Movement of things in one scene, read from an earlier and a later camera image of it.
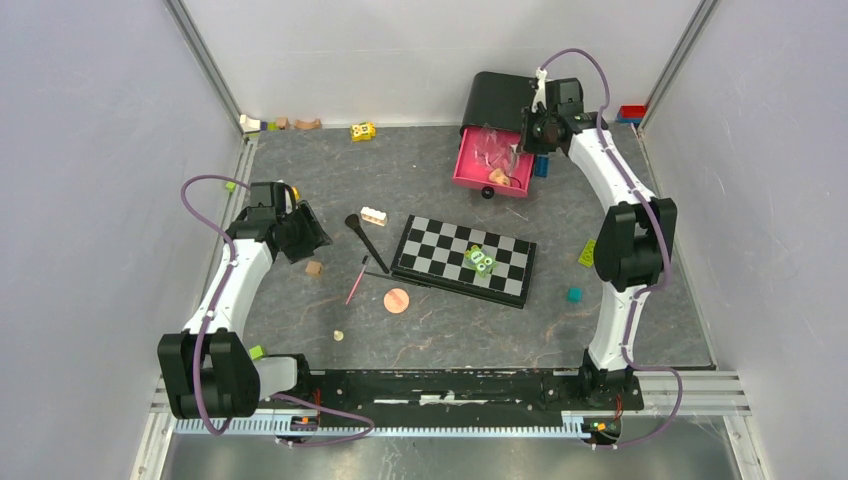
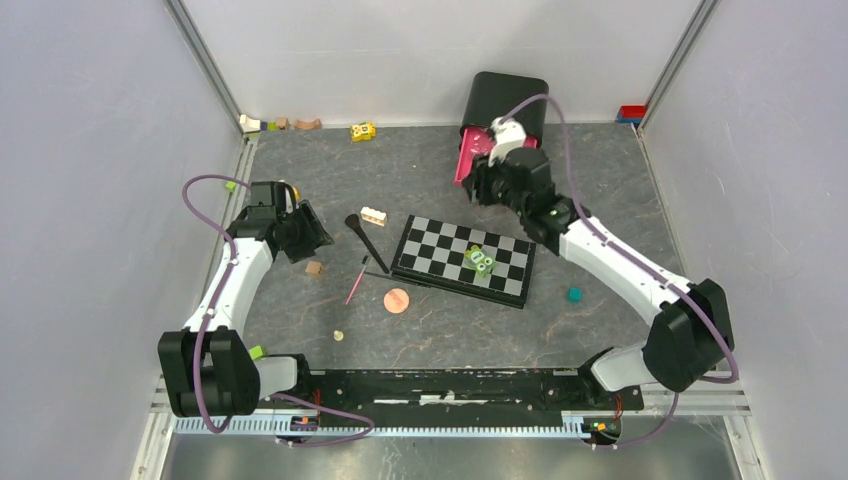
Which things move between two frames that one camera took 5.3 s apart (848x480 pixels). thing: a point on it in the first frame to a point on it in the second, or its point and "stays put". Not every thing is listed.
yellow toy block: [363, 131] stays put
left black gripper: [314, 235] stays put
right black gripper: [529, 145] to [478, 178]
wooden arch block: [316, 124] stays put
